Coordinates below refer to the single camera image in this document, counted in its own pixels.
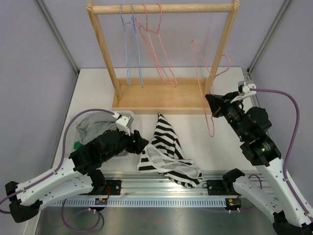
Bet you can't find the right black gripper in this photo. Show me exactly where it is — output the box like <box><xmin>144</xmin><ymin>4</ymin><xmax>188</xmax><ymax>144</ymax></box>
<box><xmin>206</xmin><ymin>91</ymin><xmax>247</xmax><ymax>140</ymax></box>

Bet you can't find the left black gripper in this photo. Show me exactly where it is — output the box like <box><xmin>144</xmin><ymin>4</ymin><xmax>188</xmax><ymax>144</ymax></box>
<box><xmin>102</xmin><ymin>127</ymin><xmax>149</xmax><ymax>163</ymax></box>

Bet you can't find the black white striped tank top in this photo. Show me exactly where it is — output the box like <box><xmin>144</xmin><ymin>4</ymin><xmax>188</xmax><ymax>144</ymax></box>
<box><xmin>137</xmin><ymin>113</ymin><xmax>203</xmax><ymax>188</ymax></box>

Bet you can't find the pink hanger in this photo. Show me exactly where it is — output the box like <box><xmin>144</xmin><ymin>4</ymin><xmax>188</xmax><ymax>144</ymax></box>
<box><xmin>143</xmin><ymin>3</ymin><xmax>178</xmax><ymax>88</ymax></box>
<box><xmin>190</xmin><ymin>40</ymin><xmax>232</xmax><ymax>137</ymax></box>
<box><xmin>135</xmin><ymin>3</ymin><xmax>167</xmax><ymax>85</ymax></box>

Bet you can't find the grey tank top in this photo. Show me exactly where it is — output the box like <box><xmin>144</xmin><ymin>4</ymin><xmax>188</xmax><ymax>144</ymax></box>
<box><xmin>76</xmin><ymin>112</ymin><xmax>117</xmax><ymax>145</ymax></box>

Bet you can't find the green tank top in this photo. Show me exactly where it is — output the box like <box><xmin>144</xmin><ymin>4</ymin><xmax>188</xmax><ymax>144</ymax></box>
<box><xmin>73</xmin><ymin>141</ymin><xmax>82</xmax><ymax>150</ymax></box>

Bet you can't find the light blue wire hanger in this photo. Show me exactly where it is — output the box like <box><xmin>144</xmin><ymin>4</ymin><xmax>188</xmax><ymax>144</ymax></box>
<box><xmin>120</xmin><ymin>4</ymin><xmax>132</xmax><ymax>86</ymax></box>

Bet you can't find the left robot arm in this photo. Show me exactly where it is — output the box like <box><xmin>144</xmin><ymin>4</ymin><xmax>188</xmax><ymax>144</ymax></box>
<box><xmin>5</xmin><ymin>130</ymin><xmax>149</xmax><ymax>223</ymax></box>

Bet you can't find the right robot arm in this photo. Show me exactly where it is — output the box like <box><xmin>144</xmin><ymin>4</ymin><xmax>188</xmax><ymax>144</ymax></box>
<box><xmin>205</xmin><ymin>92</ymin><xmax>313</xmax><ymax>235</ymax></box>

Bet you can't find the wooden clothes rack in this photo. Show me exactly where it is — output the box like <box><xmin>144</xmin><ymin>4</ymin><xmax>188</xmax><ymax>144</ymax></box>
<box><xmin>86</xmin><ymin>0</ymin><xmax>240</xmax><ymax>115</ymax></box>

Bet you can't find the white plastic basket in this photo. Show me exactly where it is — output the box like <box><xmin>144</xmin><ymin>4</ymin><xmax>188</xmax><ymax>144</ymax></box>
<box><xmin>64</xmin><ymin>110</ymin><xmax>134</xmax><ymax>161</ymax></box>

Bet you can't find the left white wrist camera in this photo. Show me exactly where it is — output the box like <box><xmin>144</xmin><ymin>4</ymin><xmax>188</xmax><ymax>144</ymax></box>
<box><xmin>112</xmin><ymin>110</ymin><xmax>134</xmax><ymax>136</ymax></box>

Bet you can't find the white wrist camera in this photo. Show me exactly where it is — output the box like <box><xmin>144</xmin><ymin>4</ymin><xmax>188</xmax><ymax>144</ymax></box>
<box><xmin>112</xmin><ymin>110</ymin><xmax>134</xmax><ymax>136</ymax></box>
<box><xmin>230</xmin><ymin>81</ymin><xmax>256</xmax><ymax>103</ymax></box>

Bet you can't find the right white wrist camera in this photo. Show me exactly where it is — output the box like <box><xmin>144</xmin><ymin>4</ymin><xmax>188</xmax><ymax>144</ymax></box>
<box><xmin>230</xmin><ymin>81</ymin><xmax>256</xmax><ymax>103</ymax></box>

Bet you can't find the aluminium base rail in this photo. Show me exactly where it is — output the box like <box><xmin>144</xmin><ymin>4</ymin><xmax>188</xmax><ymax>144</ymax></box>
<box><xmin>53</xmin><ymin>170</ymin><xmax>279</xmax><ymax>198</ymax></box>

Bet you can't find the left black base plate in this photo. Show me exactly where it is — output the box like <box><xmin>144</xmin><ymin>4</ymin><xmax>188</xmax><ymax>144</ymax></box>
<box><xmin>92</xmin><ymin>180</ymin><xmax>122</xmax><ymax>196</ymax></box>

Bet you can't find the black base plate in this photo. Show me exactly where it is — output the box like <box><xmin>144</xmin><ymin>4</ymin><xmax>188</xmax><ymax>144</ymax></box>
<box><xmin>92</xmin><ymin>180</ymin><xmax>122</xmax><ymax>196</ymax></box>
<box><xmin>202</xmin><ymin>179</ymin><xmax>240</xmax><ymax>196</ymax></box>

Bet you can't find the white slotted cable duct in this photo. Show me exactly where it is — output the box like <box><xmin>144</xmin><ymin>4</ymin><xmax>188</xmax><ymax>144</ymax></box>
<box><xmin>53</xmin><ymin>197</ymin><xmax>226</xmax><ymax>208</ymax></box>

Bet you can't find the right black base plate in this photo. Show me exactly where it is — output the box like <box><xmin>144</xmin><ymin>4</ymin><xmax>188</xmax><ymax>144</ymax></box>
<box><xmin>202</xmin><ymin>179</ymin><xmax>240</xmax><ymax>196</ymax></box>

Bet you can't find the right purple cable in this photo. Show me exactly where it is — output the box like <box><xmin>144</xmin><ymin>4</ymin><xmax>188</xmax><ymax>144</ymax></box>
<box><xmin>254</xmin><ymin>88</ymin><xmax>313</xmax><ymax>218</ymax></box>

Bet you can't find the purple cable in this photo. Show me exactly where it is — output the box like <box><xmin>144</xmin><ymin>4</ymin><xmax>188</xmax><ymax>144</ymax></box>
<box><xmin>254</xmin><ymin>88</ymin><xmax>313</xmax><ymax>218</ymax></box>
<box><xmin>0</xmin><ymin>109</ymin><xmax>117</xmax><ymax>215</ymax></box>

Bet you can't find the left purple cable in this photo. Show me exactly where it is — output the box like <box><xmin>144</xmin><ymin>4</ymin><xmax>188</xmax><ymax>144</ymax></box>
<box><xmin>0</xmin><ymin>109</ymin><xmax>117</xmax><ymax>215</ymax></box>

